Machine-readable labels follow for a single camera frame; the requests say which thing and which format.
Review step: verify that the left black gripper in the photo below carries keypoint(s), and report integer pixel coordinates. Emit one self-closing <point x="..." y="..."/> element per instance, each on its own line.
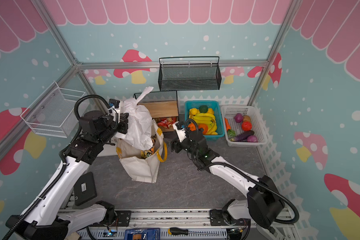
<point x="124" y="123"/>

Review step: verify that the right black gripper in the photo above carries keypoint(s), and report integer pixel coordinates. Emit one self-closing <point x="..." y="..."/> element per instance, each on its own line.
<point x="177" y="144"/>

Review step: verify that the orange carrot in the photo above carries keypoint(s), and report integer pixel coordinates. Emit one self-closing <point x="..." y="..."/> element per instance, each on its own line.
<point x="228" y="126"/>

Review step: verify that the white plastic grocery bag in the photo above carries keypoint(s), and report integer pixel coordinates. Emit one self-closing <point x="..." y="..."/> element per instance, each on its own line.
<point x="139" y="123"/>

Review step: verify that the gold black snack bag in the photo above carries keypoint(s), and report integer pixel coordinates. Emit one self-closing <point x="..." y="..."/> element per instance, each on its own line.
<point x="147" y="153"/>

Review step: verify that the white canvas tote bag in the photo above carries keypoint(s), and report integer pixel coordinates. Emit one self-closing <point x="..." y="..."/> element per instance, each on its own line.
<point x="143" y="169"/>

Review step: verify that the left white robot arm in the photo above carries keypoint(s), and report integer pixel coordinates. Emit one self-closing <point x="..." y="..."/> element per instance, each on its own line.
<point x="40" y="220"/>

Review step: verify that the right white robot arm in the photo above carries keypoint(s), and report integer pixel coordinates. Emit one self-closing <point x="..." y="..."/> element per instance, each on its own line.
<point x="264" y="204"/>

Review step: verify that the orange fruit left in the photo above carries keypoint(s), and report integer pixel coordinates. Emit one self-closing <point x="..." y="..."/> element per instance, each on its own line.
<point x="192" y="127"/>

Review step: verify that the orange fruit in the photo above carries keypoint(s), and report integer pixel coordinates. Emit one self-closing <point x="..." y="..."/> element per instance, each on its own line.
<point x="204" y="128"/>
<point x="192" y="127"/>

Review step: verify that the orange fruit right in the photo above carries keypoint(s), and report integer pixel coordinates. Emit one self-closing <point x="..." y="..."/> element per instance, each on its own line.
<point x="204" y="128"/>

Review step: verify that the yellow banana bunch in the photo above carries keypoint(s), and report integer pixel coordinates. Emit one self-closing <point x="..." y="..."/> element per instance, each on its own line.
<point x="210" y="121"/>

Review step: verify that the yellow lemon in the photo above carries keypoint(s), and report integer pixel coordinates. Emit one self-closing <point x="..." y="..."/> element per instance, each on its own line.
<point x="193" y="111"/>

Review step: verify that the red snack bag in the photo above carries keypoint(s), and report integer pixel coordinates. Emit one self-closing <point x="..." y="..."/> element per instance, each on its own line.
<point x="166" y="122"/>

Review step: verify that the green avocado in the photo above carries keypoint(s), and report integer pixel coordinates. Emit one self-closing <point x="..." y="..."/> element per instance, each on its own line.
<point x="203" y="109"/>

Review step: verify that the green leafy vegetable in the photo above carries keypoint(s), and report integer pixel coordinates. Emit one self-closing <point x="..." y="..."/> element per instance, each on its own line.
<point x="231" y="133"/>

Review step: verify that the teal plastic fruit basket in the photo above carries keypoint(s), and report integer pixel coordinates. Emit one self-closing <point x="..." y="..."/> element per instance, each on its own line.
<point x="206" y="114"/>

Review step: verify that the white plastic vegetable basket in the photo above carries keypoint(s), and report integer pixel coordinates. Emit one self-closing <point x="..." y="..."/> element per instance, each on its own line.
<point x="229" y="111"/>

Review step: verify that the purple onion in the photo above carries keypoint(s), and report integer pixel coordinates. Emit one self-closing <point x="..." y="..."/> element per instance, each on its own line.
<point x="252" y="139"/>
<point x="238" y="118"/>

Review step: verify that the red tomato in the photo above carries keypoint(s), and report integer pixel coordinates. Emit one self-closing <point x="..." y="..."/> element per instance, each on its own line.
<point x="246" y="126"/>

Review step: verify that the brown potato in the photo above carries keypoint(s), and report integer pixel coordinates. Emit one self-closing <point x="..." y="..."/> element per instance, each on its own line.
<point x="247" y="118"/>

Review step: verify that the black box on floor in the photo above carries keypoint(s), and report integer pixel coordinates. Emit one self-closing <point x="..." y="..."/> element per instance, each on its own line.
<point x="85" y="189"/>

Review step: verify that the blue electronics box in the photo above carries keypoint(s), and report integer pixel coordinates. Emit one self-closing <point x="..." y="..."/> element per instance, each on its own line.
<point x="143" y="234"/>

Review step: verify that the black wire snack shelf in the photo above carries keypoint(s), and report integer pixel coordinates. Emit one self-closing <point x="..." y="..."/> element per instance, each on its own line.
<point x="162" y="105"/>

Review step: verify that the white wire wall basket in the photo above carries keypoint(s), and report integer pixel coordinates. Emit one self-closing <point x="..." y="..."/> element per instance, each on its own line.
<point x="52" y="113"/>

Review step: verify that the black mesh wall basket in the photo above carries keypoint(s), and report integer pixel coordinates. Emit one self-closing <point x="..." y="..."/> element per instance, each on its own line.
<point x="200" y="73"/>

